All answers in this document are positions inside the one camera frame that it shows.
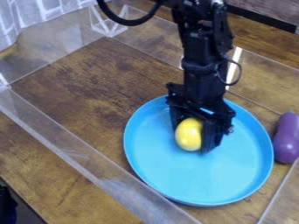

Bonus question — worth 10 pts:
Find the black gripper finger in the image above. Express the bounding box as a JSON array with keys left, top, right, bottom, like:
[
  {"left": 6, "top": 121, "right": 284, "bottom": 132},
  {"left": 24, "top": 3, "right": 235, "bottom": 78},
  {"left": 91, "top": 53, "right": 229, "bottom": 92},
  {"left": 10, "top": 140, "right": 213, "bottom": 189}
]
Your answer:
[
  {"left": 200, "top": 116, "right": 233, "bottom": 154},
  {"left": 169, "top": 105, "right": 192, "bottom": 130}
]

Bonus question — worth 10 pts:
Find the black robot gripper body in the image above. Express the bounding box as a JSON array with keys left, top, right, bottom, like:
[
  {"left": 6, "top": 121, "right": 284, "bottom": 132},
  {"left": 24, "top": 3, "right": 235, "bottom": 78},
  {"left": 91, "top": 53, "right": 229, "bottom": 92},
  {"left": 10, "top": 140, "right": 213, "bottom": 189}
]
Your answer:
[{"left": 165, "top": 61, "right": 236, "bottom": 120}]

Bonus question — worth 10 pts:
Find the yellow lemon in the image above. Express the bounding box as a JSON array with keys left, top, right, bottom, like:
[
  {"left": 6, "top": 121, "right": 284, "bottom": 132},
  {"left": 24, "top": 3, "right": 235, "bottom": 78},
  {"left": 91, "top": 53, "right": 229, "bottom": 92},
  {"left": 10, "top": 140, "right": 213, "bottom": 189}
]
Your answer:
[{"left": 175, "top": 118, "right": 203, "bottom": 151}]

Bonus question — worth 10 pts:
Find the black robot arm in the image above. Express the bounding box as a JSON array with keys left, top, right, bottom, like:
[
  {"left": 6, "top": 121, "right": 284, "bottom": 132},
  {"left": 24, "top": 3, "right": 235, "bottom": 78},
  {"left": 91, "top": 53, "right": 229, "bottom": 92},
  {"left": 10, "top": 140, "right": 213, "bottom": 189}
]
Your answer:
[{"left": 165, "top": 0, "right": 236, "bottom": 153}]

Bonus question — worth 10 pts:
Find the blue round tray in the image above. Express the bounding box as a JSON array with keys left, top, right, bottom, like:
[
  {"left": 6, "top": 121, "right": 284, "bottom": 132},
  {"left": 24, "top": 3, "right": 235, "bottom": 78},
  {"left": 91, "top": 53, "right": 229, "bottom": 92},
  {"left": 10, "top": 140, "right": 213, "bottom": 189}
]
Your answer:
[{"left": 124, "top": 96, "right": 273, "bottom": 207}]

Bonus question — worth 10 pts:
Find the purple toy eggplant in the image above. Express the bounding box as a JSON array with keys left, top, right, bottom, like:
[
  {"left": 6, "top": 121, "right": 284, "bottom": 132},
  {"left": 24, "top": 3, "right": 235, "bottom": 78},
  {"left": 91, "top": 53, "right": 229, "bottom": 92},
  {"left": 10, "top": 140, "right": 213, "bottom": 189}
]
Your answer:
[{"left": 273, "top": 111, "right": 299, "bottom": 164}]

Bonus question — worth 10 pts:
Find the black baseboard strip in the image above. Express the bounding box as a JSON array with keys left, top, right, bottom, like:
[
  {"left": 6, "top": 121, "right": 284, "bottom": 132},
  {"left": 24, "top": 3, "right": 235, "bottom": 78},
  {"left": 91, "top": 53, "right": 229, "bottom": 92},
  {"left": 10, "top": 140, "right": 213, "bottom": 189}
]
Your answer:
[{"left": 228, "top": 4, "right": 296, "bottom": 33}]

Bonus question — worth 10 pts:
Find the dark object at table edge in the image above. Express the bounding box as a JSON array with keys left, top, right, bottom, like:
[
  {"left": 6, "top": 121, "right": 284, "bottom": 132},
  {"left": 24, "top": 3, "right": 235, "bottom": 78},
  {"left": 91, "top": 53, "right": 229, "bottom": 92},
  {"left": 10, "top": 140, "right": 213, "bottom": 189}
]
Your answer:
[{"left": 0, "top": 185, "right": 17, "bottom": 224}]

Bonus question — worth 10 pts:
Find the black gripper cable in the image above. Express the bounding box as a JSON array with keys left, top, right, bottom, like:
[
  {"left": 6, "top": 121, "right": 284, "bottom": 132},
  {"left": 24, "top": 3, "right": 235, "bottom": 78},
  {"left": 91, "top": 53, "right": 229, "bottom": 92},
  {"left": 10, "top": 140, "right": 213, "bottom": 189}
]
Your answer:
[{"left": 216, "top": 53, "right": 243, "bottom": 88}]

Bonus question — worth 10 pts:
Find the clear acrylic enclosure wall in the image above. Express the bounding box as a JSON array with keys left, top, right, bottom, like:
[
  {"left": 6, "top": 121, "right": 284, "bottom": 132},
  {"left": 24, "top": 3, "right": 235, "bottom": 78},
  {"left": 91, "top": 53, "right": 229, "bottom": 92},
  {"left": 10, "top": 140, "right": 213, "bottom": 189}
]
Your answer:
[{"left": 0, "top": 9, "right": 299, "bottom": 224}]

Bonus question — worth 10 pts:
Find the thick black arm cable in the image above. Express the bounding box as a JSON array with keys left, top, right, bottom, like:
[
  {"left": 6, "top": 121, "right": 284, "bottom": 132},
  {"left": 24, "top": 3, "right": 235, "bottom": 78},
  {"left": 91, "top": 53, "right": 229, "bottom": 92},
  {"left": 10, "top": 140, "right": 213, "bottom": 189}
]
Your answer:
[{"left": 95, "top": 0, "right": 165, "bottom": 27}]

